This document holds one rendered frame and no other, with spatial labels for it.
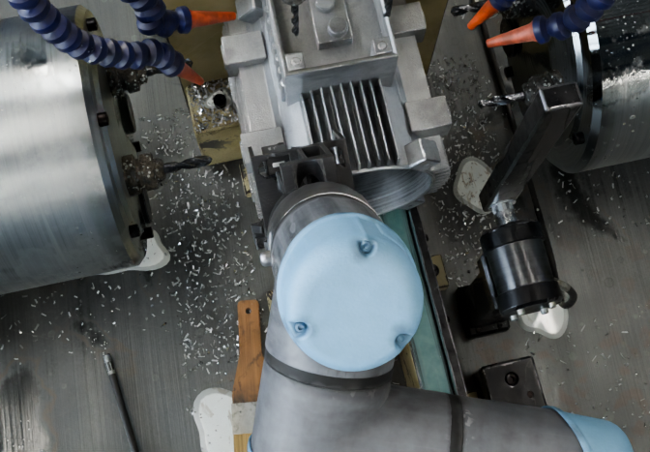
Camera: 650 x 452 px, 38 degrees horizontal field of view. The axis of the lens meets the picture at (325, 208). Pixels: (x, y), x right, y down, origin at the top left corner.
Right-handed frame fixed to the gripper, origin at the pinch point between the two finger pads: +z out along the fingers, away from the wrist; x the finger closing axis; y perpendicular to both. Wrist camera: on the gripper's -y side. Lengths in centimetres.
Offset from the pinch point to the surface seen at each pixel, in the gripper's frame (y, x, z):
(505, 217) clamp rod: -6.2, -19.2, 3.5
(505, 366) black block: -25.0, -19.2, 11.7
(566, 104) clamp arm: 6.6, -19.6, -15.1
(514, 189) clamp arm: -3.1, -19.7, 1.2
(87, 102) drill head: 12.3, 15.5, -1.6
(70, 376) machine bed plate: -19.3, 28.0, 21.9
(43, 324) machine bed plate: -13.6, 30.2, 25.2
